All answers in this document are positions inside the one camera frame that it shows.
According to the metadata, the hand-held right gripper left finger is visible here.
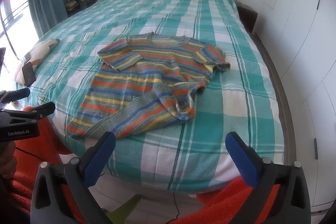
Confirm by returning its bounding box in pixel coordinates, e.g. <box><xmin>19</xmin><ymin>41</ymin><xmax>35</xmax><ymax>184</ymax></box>
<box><xmin>30</xmin><ymin>131</ymin><xmax>116</xmax><ymax>224</ymax></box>

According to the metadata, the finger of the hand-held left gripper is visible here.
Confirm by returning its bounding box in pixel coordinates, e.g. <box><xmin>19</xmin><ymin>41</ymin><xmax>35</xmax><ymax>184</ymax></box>
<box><xmin>25</xmin><ymin>102</ymin><xmax>56</xmax><ymax>123</ymax></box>
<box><xmin>0</xmin><ymin>88</ymin><xmax>31</xmax><ymax>104</ymax></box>

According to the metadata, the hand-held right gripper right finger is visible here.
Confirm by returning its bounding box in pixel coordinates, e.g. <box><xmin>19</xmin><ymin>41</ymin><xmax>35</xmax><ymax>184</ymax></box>
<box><xmin>225</xmin><ymin>131</ymin><xmax>311</xmax><ymax>224</ymax></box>

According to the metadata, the striped knitted sweater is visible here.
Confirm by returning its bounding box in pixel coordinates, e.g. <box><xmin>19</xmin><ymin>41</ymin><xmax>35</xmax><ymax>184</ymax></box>
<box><xmin>66</xmin><ymin>32</ymin><xmax>231</xmax><ymax>141</ymax></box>

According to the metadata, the dark smartphone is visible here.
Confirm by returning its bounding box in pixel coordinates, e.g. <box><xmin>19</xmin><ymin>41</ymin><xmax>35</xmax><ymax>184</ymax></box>
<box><xmin>22</xmin><ymin>61</ymin><xmax>36</xmax><ymax>86</ymax></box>

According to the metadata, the patterned cream pillow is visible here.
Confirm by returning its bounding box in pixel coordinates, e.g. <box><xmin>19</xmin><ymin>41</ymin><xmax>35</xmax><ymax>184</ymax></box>
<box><xmin>13</xmin><ymin>38</ymin><xmax>60</xmax><ymax>84</ymax></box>

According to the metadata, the green stool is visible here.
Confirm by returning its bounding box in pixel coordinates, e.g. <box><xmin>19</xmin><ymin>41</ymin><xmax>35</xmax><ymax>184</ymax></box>
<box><xmin>108</xmin><ymin>194</ymin><xmax>144</xmax><ymax>224</ymax></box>

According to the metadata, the window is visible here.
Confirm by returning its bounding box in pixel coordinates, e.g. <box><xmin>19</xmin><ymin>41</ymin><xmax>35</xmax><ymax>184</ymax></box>
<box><xmin>0</xmin><ymin>0</ymin><xmax>38</xmax><ymax>88</ymax></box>

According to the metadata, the dark wooden nightstand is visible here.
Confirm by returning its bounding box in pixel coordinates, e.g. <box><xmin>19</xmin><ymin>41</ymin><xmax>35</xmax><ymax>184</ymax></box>
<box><xmin>66</xmin><ymin>0</ymin><xmax>101</xmax><ymax>18</ymax></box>
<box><xmin>235</xmin><ymin>1</ymin><xmax>259</xmax><ymax>34</ymax></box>

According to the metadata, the white wardrobe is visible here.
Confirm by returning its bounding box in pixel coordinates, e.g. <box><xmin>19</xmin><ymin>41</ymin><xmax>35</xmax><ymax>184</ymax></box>
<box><xmin>252</xmin><ymin>0</ymin><xmax>336</xmax><ymax>214</ymax></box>

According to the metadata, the teal checked bedspread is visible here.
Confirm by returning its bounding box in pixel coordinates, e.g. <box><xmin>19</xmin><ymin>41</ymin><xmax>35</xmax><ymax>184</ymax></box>
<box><xmin>13</xmin><ymin>0</ymin><xmax>287</xmax><ymax>193</ymax></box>

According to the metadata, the brown bed frame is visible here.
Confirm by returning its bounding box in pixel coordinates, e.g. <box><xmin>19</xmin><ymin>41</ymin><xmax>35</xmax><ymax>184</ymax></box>
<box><xmin>251</xmin><ymin>32</ymin><xmax>298</xmax><ymax>168</ymax></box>

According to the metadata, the black cable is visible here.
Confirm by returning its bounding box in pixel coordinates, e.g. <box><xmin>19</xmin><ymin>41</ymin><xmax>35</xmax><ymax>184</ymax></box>
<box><xmin>168</xmin><ymin>192</ymin><xmax>182</xmax><ymax>223</ymax></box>

